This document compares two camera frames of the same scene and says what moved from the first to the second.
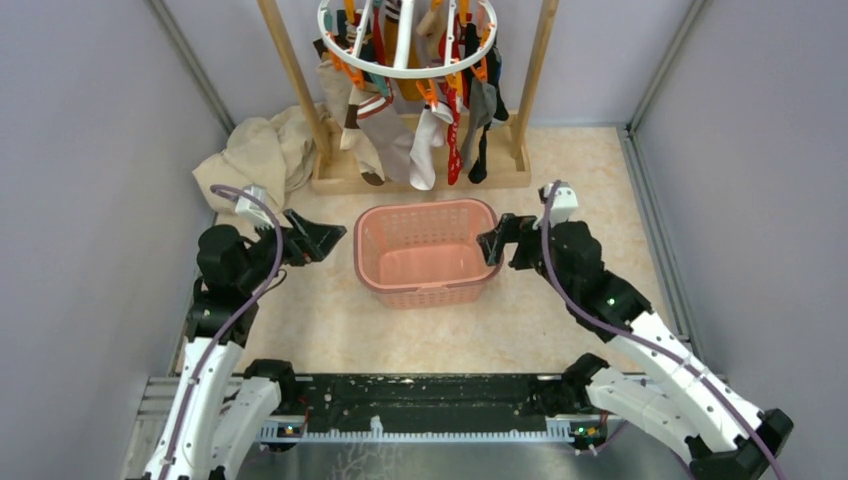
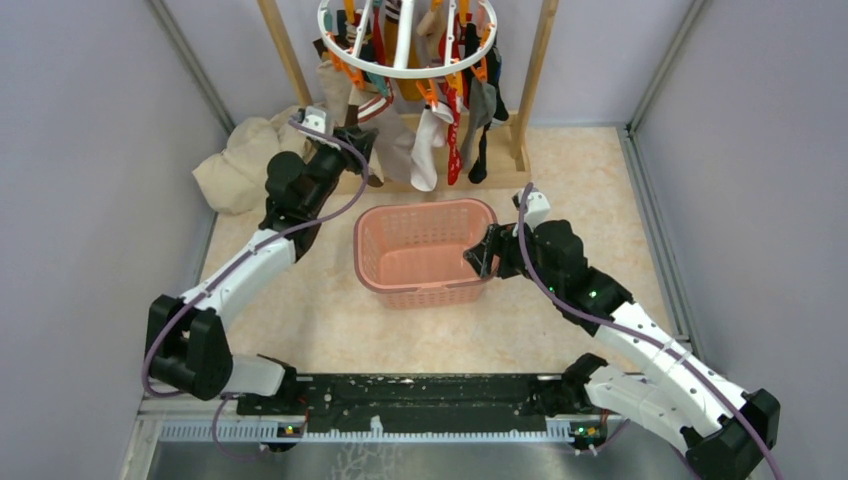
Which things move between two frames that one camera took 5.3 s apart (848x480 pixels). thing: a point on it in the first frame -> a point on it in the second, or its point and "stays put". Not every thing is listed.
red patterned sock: [455, 164] stays put
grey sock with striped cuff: [392, 138] stays put
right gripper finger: [313, 240] -> [362, 139]
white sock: [431, 132] stays put
